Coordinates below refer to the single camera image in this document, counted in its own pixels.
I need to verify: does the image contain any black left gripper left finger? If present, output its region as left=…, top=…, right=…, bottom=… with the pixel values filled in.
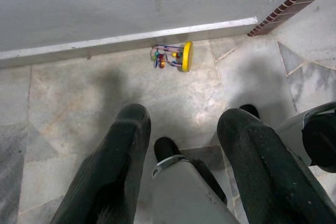
left=49, top=103, right=152, bottom=224

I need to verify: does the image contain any bead maze toy yellow base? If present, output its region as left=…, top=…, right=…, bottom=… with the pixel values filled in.
left=150, top=41, right=194, bottom=73

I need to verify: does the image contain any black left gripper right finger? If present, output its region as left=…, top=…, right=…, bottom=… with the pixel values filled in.
left=217, top=108, right=336, bottom=224

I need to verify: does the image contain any silver robot leg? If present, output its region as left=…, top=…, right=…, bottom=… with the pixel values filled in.
left=275, top=102, right=336, bottom=174
left=151, top=155, right=238, bottom=224

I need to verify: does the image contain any black robot foot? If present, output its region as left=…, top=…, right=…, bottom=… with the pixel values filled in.
left=154, top=136, right=182, bottom=166
left=238, top=104, right=261, bottom=120

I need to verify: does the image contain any white skirting board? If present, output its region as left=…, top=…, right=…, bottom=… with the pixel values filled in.
left=0, top=17, right=259, bottom=69

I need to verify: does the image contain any red brick border strip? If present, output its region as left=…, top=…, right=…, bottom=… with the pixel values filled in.
left=246, top=0, right=332, bottom=37

